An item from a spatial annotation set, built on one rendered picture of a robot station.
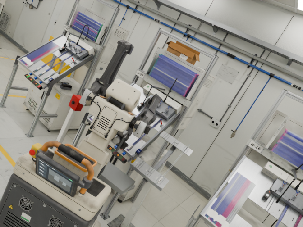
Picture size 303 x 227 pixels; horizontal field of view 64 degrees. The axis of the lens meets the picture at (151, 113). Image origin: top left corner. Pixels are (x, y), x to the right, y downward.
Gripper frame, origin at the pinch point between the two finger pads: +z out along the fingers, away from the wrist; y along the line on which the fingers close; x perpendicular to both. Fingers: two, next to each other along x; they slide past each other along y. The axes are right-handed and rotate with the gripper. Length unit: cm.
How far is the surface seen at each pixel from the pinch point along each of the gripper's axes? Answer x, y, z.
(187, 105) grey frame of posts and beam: -80, -13, -2
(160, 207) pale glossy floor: -15, -36, 120
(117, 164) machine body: -2, 19, 55
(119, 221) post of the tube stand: 37, -24, 68
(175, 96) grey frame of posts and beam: -81, 3, -4
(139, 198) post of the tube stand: 14, -32, 38
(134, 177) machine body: -3, -7, 54
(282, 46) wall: -271, -39, 12
